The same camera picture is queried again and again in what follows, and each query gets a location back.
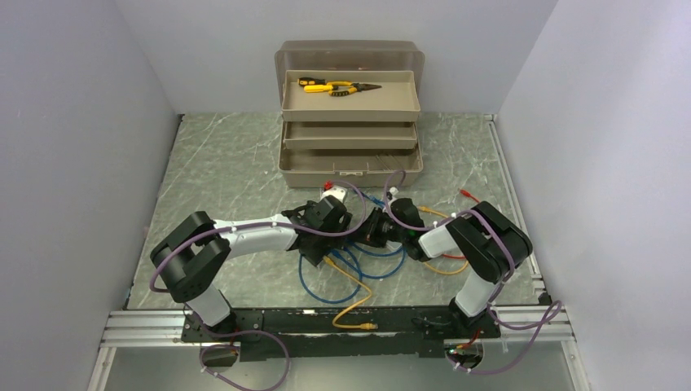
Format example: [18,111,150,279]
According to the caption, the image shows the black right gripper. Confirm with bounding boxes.
[347,209,407,250]

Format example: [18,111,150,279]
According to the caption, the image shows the black network switch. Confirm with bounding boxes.
[299,244,334,267]

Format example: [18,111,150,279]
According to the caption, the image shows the blue ethernet cable long loop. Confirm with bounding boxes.
[297,256,362,305]

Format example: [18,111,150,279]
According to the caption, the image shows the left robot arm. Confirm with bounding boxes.
[150,195,352,342]

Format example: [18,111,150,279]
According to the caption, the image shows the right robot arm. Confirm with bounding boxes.
[350,198,534,338]

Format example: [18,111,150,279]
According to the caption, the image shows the beige plastic toolbox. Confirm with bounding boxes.
[275,40,425,188]

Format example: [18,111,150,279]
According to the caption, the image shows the yellow black pliers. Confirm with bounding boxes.
[303,81,381,97]

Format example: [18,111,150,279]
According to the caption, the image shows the yellow black screwdriver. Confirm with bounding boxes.
[298,77,351,86]

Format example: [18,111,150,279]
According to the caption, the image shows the yellow ethernet cable on router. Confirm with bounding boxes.
[421,260,469,277]

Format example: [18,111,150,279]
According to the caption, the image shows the aluminium frame rail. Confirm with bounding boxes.
[93,112,574,390]

